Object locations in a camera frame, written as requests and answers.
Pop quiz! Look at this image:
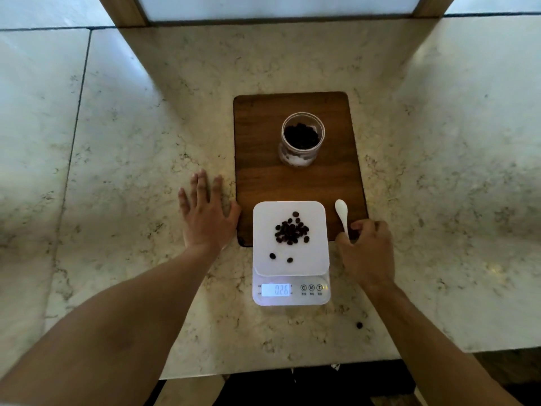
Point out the person's left hand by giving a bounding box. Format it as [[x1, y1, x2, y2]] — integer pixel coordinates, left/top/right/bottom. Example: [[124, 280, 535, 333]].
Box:
[[178, 169, 242, 255]]

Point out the person's right hand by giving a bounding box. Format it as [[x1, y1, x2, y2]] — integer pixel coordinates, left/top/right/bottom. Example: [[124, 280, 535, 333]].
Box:
[[336, 219, 396, 291]]

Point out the white plastic spoon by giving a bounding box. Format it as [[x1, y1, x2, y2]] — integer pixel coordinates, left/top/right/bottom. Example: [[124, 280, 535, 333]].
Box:
[[335, 199, 351, 240]]

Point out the person's left forearm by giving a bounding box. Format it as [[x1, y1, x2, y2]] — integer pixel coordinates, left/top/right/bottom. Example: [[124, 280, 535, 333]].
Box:
[[0, 245, 221, 406]]

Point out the person's right forearm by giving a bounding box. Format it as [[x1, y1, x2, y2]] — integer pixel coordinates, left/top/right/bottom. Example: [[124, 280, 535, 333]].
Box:
[[365, 281, 523, 406]]

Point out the white digital kitchen scale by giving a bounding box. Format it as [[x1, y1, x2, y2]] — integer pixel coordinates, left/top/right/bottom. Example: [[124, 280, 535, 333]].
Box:
[[252, 201, 331, 307]]

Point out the scattered pile of coffee beans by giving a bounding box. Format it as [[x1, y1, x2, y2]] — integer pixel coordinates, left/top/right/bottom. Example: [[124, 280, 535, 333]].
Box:
[[274, 211, 310, 246]]

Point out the dark wooden board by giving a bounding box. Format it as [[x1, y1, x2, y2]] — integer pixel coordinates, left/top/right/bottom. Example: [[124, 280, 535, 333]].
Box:
[[233, 91, 369, 248]]

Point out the clear glass jar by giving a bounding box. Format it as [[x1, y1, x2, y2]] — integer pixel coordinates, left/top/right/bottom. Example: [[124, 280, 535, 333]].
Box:
[[278, 112, 326, 168]]

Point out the heap of dark coffee beans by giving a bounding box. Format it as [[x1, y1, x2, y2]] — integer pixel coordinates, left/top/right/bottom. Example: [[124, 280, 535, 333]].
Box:
[[284, 123, 320, 150]]

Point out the wooden frame post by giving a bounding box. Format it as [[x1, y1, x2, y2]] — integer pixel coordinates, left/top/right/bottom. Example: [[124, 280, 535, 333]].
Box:
[[97, 0, 149, 28], [412, 0, 458, 18]]

